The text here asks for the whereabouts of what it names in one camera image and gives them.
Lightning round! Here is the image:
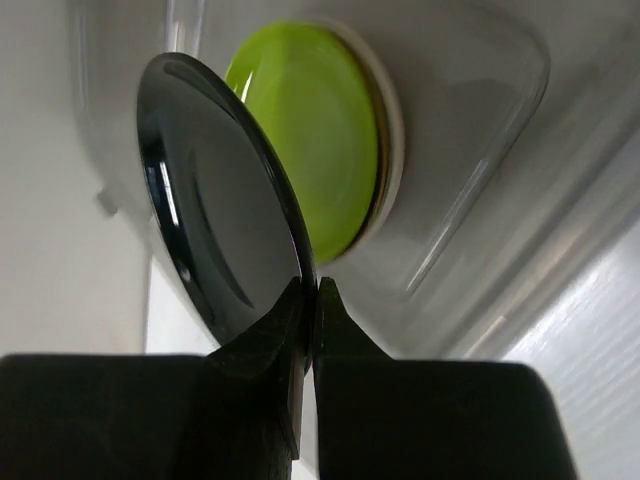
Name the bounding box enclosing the cream plate with black blotch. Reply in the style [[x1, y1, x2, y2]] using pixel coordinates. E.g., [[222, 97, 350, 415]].
[[319, 18, 406, 251]]

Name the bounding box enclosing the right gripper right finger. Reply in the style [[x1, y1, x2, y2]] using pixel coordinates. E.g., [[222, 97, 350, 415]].
[[313, 278, 577, 479]]

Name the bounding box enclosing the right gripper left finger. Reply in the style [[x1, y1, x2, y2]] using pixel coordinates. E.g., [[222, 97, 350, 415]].
[[1, 279, 306, 479]]

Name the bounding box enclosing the yellow brown patterned plate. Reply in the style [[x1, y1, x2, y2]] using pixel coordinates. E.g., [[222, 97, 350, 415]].
[[340, 36, 389, 239]]

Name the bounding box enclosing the clear plastic bin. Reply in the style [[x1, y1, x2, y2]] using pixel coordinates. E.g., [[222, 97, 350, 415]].
[[67, 1, 639, 359]]

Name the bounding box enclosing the lime green plate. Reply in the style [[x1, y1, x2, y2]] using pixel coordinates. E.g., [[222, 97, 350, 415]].
[[225, 22, 379, 264]]

